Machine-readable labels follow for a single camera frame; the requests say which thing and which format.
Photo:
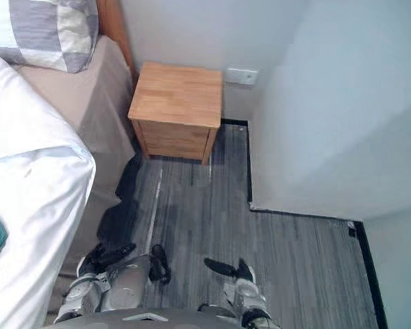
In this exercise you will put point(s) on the grey robot torso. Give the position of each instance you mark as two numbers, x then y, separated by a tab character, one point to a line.
147	320

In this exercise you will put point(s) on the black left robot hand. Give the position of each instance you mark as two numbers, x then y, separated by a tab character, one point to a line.
111	255

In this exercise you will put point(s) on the wooden nightstand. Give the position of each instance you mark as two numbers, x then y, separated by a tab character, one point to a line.
178	99

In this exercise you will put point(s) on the silver robot leg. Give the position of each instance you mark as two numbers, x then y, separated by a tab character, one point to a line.
128	284

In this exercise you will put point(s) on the white wall outlet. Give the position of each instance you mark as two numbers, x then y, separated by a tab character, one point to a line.
242	76

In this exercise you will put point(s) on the dark robot foot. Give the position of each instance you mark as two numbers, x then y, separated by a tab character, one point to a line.
158	265

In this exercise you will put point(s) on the black baseboard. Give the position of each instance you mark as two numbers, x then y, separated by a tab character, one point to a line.
249	171

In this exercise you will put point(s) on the white quilt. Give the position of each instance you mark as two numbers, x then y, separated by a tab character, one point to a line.
37	171

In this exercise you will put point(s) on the beige bed sheet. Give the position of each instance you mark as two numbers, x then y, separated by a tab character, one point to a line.
99	103

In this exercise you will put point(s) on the wooden headboard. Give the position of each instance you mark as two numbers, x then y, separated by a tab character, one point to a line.
114	27

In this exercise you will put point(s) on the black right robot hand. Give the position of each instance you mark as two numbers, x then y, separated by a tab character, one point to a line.
222	267

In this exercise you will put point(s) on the grey white checked pillow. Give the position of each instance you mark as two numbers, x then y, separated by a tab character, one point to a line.
55	31

